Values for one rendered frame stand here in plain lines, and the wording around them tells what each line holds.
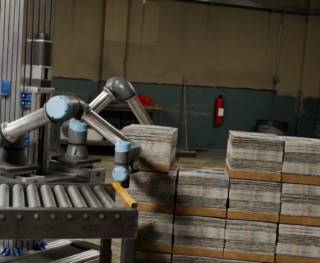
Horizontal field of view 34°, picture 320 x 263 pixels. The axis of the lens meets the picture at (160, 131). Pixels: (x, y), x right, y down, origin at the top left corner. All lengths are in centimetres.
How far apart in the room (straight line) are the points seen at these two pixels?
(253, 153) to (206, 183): 31
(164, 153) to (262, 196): 60
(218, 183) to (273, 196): 32
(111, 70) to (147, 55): 73
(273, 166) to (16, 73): 158
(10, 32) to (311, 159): 188
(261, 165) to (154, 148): 60
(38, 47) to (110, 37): 633
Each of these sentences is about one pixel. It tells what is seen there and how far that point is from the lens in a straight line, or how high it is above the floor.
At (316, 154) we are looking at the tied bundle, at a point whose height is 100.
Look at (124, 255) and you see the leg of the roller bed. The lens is 226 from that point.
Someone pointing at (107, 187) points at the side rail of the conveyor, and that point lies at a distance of 268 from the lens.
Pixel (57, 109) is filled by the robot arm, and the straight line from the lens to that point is 266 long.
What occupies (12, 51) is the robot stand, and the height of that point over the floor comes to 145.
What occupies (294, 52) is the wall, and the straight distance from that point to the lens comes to 1086.
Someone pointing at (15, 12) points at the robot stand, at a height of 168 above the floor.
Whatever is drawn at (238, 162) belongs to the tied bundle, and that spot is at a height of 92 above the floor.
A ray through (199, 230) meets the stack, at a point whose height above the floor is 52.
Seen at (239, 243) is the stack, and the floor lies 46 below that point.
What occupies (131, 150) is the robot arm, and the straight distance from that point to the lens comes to 260.
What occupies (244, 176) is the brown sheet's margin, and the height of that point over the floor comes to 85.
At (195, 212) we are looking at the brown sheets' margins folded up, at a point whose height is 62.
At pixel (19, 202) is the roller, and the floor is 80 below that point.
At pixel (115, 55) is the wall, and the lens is 951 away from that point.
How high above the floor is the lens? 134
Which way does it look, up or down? 5 degrees down
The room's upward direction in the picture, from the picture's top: 4 degrees clockwise
